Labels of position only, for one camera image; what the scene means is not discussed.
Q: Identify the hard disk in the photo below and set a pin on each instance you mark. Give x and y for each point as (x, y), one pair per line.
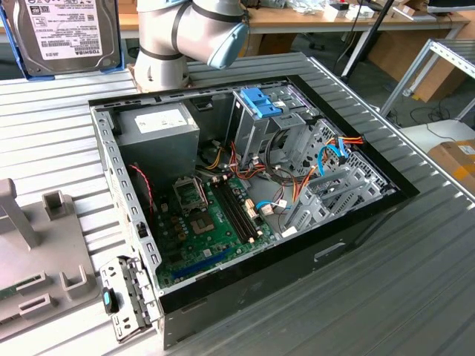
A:
(63, 33)

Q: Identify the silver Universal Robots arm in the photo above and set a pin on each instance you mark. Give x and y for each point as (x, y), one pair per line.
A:
(163, 37)

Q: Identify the grey metal disk bay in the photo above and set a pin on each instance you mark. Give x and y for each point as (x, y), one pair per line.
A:
(315, 211)

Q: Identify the black RAM slot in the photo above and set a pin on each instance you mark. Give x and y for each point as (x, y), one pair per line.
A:
(233, 211)
(237, 210)
(229, 211)
(242, 209)

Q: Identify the grey metal drive cage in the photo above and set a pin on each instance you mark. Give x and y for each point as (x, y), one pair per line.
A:
(256, 137)

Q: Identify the green motherboard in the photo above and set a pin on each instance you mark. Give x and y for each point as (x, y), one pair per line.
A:
(208, 241)

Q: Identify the white paper sticker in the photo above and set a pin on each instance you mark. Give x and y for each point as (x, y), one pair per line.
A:
(289, 232)

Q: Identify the blue plastic drive latch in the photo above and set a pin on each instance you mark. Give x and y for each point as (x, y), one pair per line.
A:
(269, 110)
(252, 97)

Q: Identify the grey power supply unit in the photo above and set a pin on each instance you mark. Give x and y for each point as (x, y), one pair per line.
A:
(156, 152)

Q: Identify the blue expansion slot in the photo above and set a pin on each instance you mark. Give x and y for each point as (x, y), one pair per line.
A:
(200, 265)

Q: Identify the black open PC case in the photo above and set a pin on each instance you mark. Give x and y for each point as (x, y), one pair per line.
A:
(259, 289)

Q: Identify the wooden desk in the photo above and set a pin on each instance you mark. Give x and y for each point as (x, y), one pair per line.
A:
(128, 26)
(297, 22)

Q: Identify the black stand pole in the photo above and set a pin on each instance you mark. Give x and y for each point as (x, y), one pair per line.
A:
(368, 37)

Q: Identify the small white box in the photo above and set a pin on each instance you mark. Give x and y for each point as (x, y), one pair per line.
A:
(360, 13)
(335, 13)

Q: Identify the white low table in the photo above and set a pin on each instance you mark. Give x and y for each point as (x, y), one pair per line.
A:
(426, 137)

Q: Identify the large brown cardboard box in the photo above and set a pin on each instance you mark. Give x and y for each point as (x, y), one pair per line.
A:
(401, 55)

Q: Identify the grey parts rack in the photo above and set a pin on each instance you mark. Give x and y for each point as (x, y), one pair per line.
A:
(41, 256)

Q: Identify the cardboard box yellow tape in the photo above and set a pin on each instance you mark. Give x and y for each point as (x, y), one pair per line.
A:
(452, 159)

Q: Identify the green circuit board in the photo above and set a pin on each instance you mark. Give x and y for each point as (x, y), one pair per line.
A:
(6, 293)

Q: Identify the grey slot cover bracket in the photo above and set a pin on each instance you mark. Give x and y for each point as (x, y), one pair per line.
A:
(115, 270)

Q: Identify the aluminium frame rack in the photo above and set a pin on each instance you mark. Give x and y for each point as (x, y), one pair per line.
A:
(417, 64)

